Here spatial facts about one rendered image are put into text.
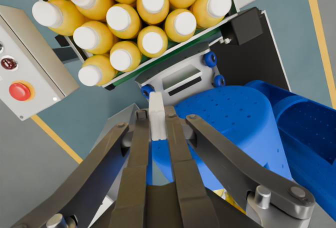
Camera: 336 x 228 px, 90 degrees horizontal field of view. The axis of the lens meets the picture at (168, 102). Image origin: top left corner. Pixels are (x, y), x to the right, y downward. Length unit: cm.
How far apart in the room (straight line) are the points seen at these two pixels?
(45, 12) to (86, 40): 8
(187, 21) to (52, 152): 187
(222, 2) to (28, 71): 38
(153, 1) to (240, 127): 27
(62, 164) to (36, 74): 173
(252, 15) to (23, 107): 55
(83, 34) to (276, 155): 41
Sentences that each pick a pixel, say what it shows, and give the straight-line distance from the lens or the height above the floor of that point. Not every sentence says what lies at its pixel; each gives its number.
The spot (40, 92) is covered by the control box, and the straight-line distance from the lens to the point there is 42.
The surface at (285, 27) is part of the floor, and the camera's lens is 181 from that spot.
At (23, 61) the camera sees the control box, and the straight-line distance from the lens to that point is 42.
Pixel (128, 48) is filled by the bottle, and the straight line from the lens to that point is 38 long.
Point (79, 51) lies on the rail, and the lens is 50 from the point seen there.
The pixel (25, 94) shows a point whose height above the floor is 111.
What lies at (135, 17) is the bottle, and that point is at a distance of 38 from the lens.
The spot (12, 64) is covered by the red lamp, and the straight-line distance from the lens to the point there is 42.
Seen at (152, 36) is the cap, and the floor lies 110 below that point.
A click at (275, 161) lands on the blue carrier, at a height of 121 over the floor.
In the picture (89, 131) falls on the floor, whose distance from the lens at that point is 177.
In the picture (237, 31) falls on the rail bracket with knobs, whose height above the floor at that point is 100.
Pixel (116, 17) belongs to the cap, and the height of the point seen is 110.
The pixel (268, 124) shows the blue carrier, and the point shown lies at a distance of 33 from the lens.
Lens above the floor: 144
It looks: 69 degrees down
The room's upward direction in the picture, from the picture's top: 167 degrees clockwise
